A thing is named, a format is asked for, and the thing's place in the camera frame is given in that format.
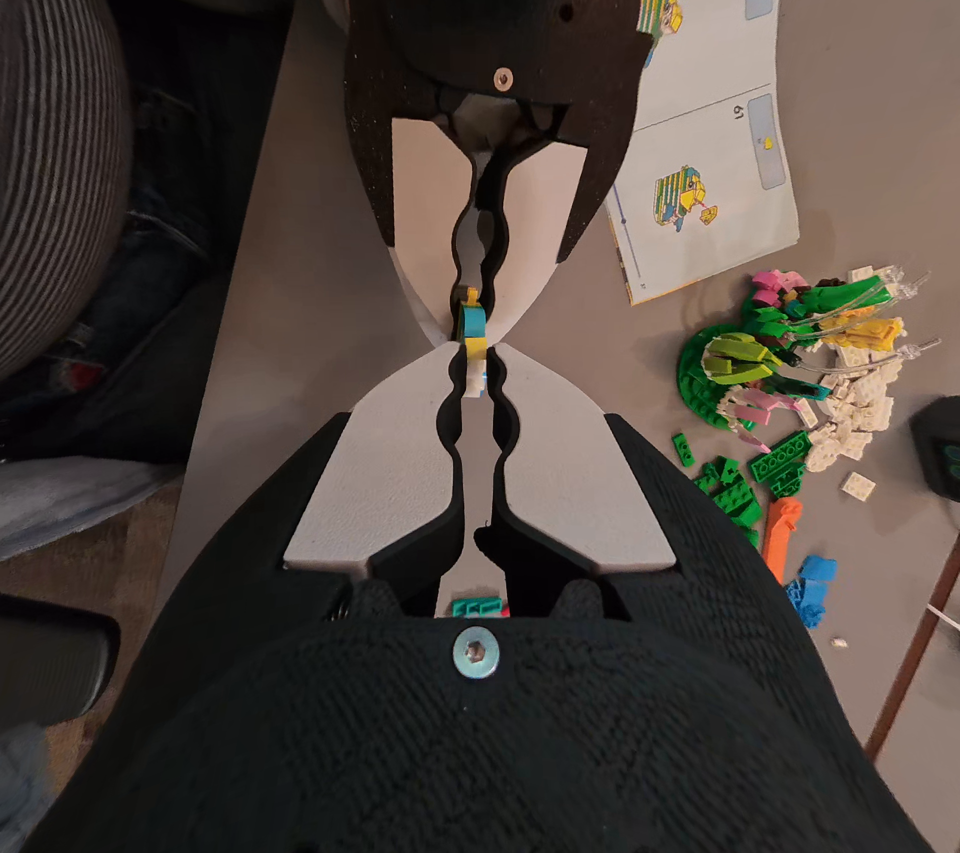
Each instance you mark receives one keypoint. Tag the pile of green bricks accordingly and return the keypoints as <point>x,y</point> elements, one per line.
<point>780,467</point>

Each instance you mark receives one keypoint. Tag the brick flower model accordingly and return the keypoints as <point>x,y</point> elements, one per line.
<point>735,358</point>

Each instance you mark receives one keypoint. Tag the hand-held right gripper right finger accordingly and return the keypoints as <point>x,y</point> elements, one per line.
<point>577,485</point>

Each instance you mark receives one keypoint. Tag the cluster of blue bricks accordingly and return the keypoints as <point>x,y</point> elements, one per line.
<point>814,590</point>

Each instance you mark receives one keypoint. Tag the orange brick separator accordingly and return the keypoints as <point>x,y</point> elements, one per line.
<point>780,530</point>

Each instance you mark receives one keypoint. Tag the person's grey sweatshirt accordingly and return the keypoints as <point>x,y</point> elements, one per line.
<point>82,500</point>

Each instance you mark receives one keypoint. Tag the teal wedge plate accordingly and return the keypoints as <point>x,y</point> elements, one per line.
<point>476,607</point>

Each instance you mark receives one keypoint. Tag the striped brick fish model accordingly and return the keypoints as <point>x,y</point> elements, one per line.
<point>472,320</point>

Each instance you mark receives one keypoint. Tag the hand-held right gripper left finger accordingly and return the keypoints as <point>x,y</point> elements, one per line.
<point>375,485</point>

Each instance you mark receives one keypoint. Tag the small yellow slope brick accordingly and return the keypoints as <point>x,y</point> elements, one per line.
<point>475,347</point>

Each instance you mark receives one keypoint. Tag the dark grey power station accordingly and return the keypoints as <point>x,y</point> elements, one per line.
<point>937,448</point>

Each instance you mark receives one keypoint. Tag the dark denim cloth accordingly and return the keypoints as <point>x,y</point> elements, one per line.
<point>150,268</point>

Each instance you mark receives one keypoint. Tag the pile of white bricks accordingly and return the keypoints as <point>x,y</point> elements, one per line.
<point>855,410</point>

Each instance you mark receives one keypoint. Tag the brick instruction booklet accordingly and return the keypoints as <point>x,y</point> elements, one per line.
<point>712,118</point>

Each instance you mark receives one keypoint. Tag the black chair armrest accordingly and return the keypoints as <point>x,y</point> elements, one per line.
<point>52,658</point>

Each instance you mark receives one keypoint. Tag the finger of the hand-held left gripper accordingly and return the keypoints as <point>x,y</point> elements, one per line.
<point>424,208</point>
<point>544,215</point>

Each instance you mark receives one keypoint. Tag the grey desk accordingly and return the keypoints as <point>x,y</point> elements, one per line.
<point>300,343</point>

